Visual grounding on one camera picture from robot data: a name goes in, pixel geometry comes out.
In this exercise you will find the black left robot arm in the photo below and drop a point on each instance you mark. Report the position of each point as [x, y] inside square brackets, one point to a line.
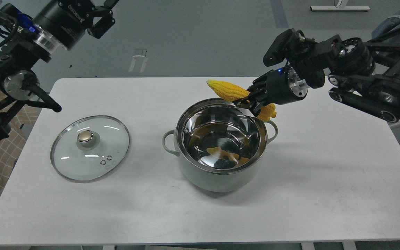
[24, 43]

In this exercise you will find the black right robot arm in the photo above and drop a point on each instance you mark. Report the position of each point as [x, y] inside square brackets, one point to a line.
[365, 75]

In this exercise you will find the yellow corn cob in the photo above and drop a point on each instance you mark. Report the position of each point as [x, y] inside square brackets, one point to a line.
[231, 92]

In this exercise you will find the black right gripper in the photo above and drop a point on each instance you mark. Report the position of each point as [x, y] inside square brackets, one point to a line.
[281, 86]

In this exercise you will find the grey steel cooking pot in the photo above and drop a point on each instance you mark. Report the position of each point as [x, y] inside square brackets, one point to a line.
[219, 147]

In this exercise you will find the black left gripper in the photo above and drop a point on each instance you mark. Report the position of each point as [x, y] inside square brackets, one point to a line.
[67, 20]

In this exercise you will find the white floor bar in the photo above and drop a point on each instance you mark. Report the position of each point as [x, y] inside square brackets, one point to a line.
[340, 8]

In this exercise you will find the glass pot lid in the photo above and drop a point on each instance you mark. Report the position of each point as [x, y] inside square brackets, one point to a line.
[90, 148]

